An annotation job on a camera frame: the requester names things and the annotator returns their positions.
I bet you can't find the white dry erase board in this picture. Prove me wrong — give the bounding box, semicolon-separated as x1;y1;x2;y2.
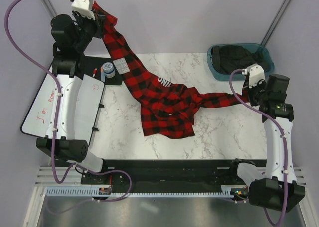
21;75;104;143

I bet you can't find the black clothing in bin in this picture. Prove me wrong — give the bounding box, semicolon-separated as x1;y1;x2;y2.
210;44;272;75

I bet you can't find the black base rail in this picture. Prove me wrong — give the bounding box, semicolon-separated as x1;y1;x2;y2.
81;160;244;194

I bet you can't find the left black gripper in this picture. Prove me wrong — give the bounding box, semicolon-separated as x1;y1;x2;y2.
73;8;107;52

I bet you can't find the purple cable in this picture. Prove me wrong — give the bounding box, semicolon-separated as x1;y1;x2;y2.
5;0;132;203
229;69;291;226

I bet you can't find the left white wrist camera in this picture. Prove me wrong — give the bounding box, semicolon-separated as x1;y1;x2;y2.
69;0;95;20

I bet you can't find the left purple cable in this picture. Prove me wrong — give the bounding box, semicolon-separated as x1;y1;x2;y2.
5;0;132;203

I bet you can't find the light blue cable duct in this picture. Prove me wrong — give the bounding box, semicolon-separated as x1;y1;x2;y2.
45;185;248;198

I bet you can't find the black mat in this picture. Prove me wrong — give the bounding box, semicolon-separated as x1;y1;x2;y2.
80;56;123;86

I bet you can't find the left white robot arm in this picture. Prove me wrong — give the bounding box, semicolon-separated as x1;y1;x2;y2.
36;11;102;162

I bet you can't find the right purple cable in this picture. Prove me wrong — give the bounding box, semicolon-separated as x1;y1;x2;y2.
229;69;291;226

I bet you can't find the blue orange eraser stick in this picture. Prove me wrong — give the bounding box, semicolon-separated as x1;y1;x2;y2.
100;67;105;83

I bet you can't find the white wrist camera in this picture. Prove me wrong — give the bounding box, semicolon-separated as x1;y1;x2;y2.
69;0;95;20
243;64;265;88

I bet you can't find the red black plaid shirt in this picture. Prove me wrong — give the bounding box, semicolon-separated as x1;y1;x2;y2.
93;2;248;139

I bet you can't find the white blue lidded jar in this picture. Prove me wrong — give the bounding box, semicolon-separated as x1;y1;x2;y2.
102;62;116;78

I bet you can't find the teal plastic bin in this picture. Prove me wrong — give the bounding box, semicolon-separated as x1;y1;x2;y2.
207;43;275;81

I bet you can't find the red whiteboard marker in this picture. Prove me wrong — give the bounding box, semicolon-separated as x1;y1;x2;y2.
92;68;97;78

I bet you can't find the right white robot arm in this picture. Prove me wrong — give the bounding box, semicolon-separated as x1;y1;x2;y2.
228;74;305;212

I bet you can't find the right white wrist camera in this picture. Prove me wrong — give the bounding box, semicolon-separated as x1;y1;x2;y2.
243;64;265;88

